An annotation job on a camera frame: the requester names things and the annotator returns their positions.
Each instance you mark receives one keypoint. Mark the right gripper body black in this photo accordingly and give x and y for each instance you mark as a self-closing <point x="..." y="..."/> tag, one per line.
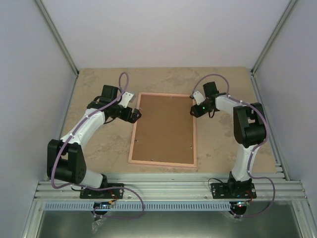
<point x="203" y="111"/>

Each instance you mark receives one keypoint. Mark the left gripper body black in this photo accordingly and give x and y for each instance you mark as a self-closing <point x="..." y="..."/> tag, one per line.
<point x="126" y="116"/>

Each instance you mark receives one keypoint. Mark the brown backing board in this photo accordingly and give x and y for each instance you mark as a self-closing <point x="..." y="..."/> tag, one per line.
<point x="164" y="129"/>

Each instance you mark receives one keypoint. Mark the pink picture frame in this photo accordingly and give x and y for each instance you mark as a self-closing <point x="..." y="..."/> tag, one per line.
<point x="133" y="138"/>

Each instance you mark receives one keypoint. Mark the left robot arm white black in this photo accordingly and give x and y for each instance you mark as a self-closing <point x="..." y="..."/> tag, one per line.
<point x="65" y="157"/>

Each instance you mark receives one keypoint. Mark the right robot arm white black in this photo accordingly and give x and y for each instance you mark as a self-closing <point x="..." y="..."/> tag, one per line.
<point x="249" y="128"/>

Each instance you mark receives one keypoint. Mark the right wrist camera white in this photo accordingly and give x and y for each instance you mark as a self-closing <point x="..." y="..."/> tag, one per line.
<point x="198" y="97"/>

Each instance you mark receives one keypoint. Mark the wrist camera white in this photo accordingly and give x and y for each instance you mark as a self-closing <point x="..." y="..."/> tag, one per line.
<point x="126" y="98"/>
<point x="198" y="97"/>

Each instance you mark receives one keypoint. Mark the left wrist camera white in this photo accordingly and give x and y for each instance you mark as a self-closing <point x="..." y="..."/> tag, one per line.
<point x="126" y="98"/>

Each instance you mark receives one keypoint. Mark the aluminium rail base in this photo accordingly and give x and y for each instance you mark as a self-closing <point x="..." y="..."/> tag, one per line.
<point x="194" y="187"/>

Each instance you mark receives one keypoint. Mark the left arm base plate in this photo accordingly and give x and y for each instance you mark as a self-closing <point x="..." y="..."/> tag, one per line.
<point x="111" y="194"/>

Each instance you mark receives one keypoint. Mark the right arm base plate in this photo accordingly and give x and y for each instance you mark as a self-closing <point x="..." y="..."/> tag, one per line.
<point x="223" y="191"/>

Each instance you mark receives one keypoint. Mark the blue slotted cable duct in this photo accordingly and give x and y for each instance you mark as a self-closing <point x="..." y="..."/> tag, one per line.
<point x="137" y="206"/>

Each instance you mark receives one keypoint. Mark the left aluminium corner post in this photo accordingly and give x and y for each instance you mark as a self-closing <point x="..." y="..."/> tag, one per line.
<point x="56" y="35"/>

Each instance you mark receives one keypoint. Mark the aluminium corner post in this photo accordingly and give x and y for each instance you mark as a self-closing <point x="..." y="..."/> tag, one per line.
<point x="56" y="35"/>
<point x="275" y="33"/>

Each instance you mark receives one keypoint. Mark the right aluminium corner post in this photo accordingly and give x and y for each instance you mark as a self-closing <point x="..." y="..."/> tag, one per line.
<point x="275" y="33"/>

